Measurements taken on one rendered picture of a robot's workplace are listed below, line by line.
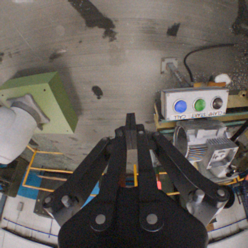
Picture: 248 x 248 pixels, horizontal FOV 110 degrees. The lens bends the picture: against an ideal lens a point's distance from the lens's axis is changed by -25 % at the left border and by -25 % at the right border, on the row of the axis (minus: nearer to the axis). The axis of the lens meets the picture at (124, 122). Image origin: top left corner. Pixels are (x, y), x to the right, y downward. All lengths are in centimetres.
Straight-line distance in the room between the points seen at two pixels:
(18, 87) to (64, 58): 23
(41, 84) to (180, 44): 55
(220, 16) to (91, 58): 51
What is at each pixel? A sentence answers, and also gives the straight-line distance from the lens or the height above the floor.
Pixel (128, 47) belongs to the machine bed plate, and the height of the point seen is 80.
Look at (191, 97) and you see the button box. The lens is 30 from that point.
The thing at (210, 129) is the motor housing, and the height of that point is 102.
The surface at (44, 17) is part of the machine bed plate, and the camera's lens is 54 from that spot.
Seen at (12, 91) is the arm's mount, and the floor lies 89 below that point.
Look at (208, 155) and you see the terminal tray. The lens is 53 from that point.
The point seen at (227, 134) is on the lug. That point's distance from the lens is 59.
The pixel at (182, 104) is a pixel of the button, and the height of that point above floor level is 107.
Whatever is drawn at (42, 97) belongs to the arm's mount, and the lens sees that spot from 57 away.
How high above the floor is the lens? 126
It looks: 40 degrees down
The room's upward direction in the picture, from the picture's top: 180 degrees clockwise
